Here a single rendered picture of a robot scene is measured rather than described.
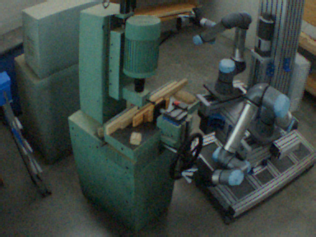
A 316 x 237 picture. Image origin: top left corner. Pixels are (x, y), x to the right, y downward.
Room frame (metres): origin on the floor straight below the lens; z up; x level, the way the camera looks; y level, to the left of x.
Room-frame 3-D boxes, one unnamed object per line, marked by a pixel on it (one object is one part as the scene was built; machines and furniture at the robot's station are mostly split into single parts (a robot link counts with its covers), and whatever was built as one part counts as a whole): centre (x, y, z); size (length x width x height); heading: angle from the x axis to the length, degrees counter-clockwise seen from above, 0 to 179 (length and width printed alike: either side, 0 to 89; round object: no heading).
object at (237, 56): (2.10, -0.54, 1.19); 0.15 x 0.12 x 0.55; 135
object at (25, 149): (1.50, 1.03, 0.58); 0.27 x 0.25 x 1.16; 136
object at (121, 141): (1.51, -0.02, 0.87); 0.61 x 0.30 x 0.06; 144
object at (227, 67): (2.01, -0.45, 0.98); 0.13 x 0.12 x 0.14; 135
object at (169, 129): (1.46, -0.09, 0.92); 0.15 x 0.13 x 0.09; 144
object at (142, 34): (1.51, 0.11, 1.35); 0.18 x 0.18 x 0.31
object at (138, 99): (1.52, 0.12, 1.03); 0.14 x 0.07 x 0.09; 54
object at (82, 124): (1.58, 0.21, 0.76); 0.57 x 0.45 x 0.09; 54
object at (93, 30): (1.68, 0.35, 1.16); 0.22 x 0.22 x 0.72; 54
